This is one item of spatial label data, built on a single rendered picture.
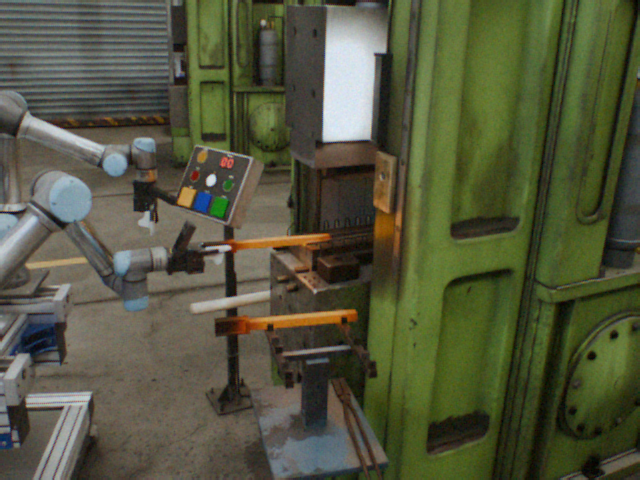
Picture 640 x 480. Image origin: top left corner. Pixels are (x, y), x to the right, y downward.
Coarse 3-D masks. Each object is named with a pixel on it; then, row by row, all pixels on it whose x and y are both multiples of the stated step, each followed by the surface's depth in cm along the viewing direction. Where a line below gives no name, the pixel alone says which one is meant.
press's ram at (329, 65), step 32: (288, 32) 203; (320, 32) 183; (352, 32) 183; (384, 32) 188; (288, 64) 206; (320, 64) 185; (352, 64) 187; (288, 96) 209; (320, 96) 188; (352, 96) 190; (320, 128) 191; (352, 128) 194
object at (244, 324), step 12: (324, 312) 176; (336, 312) 176; (348, 312) 176; (216, 324) 167; (228, 324) 168; (240, 324) 169; (252, 324) 169; (264, 324) 170; (276, 324) 171; (288, 324) 172; (300, 324) 173; (312, 324) 173; (216, 336) 167
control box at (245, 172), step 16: (192, 160) 259; (208, 160) 254; (224, 160) 249; (240, 160) 245; (256, 160) 244; (208, 176) 251; (224, 176) 247; (240, 176) 242; (256, 176) 246; (208, 192) 250; (224, 192) 245; (240, 192) 241; (192, 208) 252; (208, 208) 247; (240, 208) 243; (224, 224) 247; (240, 224) 245
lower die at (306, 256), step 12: (336, 228) 233; (348, 228) 231; (360, 228) 231; (372, 228) 228; (324, 240) 215; (336, 240) 217; (348, 240) 218; (360, 240) 218; (372, 240) 218; (300, 252) 217; (312, 252) 208; (324, 252) 210; (336, 252) 213; (312, 264) 210
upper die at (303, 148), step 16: (304, 144) 203; (320, 144) 196; (336, 144) 199; (352, 144) 201; (368, 144) 204; (304, 160) 204; (320, 160) 198; (336, 160) 201; (352, 160) 203; (368, 160) 206
